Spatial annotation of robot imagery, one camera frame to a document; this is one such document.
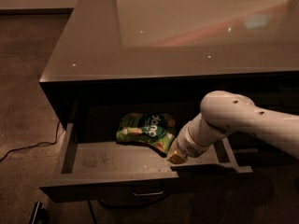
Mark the black object on floor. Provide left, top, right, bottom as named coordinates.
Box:
left=29, top=202, right=49, bottom=224

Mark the thin black floor cable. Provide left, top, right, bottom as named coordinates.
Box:
left=0, top=120, right=62, bottom=162

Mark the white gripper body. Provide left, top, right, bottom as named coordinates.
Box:
left=172, top=123, right=212, bottom=159

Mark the dark glossy drawer cabinet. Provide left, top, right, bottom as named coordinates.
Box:
left=40, top=0, right=299, bottom=163

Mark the green snack bag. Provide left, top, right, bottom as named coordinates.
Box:
left=116, top=113, right=176, bottom=154

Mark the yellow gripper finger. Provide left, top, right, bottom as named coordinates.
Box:
left=167, top=149, right=188, bottom=164

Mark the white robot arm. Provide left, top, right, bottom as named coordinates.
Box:
left=167, top=91, right=299, bottom=164

